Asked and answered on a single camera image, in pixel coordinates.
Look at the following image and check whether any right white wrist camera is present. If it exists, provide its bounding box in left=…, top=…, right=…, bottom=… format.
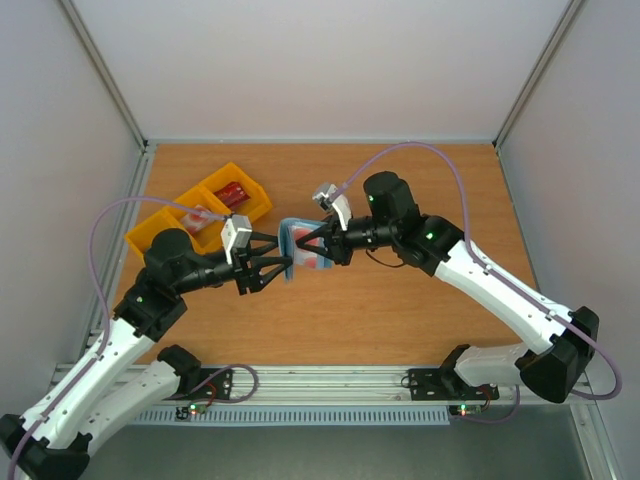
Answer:
left=312, top=182, right=352, bottom=231

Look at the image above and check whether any yellow bin far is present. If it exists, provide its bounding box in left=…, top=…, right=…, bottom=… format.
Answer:
left=199, top=162, right=273, bottom=222

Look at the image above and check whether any purple cable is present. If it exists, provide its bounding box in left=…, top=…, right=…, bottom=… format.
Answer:
left=7, top=196, right=234, bottom=480
left=339, top=141, right=625, bottom=400

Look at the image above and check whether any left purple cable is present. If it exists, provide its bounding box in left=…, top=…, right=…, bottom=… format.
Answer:
left=7, top=196, right=234, bottom=480

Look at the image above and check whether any teal card holder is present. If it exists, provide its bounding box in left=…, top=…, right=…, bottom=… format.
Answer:
left=278, top=217, right=333, bottom=282

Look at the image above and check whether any yellow bin middle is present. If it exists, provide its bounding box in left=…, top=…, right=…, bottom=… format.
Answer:
left=166, top=186, right=231, bottom=253

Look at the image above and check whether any grey slotted cable duct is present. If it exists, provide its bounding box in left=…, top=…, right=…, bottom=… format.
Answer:
left=132, top=405, right=450, bottom=428

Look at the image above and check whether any aluminium front rail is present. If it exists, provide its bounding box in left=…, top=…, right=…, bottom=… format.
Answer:
left=52, top=363, right=596, bottom=407

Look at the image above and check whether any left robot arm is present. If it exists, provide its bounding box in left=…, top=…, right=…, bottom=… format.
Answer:
left=1, top=228, right=292, bottom=479

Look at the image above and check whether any red card stack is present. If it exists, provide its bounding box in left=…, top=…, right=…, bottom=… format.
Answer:
left=214, top=182, right=251, bottom=209

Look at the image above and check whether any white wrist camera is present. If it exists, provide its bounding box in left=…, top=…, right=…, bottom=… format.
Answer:
left=221, top=214, right=253, bottom=265
left=312, top=182, right=352, bottom=231

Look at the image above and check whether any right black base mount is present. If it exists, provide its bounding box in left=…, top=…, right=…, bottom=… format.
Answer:
left=401, top=368, right=500, bottom=401

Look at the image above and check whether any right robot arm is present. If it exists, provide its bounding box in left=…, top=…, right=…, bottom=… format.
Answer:
left=296, top=171, right=599, bottom=403

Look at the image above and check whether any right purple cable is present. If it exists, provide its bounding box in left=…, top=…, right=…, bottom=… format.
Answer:
left=339, top=141, right=625, bottom=400

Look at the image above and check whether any yellow bin near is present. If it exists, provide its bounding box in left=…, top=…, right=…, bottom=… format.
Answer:
left=124, top=210, right=178, bottom=259

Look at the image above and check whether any yellow bin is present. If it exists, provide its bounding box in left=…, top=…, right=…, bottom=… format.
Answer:
left=166, top=186, right=231, bottom=253
left=124, top=210, right=178, bottom=259
left=199, top=162, right=273, bottom=222

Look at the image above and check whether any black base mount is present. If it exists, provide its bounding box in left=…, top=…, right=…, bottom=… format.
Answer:
left=401, top=368, right=500, bottom=401
left=169, top=368, right=233, bottom=401

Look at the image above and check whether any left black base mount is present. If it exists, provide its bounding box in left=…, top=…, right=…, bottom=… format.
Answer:
left=169, top=368, right=233, bottom=401

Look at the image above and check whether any left small circuit board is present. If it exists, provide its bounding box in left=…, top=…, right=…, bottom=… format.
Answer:
left=175, top=403, right=208, bottom=421

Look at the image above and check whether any small circuit board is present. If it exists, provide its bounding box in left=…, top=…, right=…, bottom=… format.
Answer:
left=175, top=403, right=208, bottom=421
left=448, top=403, right=488, bottom=417

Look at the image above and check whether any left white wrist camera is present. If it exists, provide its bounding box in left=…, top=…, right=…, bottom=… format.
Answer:
left=221, top=214, right=253, bottom=265

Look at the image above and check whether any white red-dot card stack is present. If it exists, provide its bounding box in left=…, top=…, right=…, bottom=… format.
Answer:
left=180, top=205, right=214, bottom=235

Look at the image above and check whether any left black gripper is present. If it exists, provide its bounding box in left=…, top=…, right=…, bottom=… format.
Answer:
left=175, top=230, right=293, bottom=294

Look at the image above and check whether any right small circuit board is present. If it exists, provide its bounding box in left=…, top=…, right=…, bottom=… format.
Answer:
left=448, top=403, right=488, bottom=417

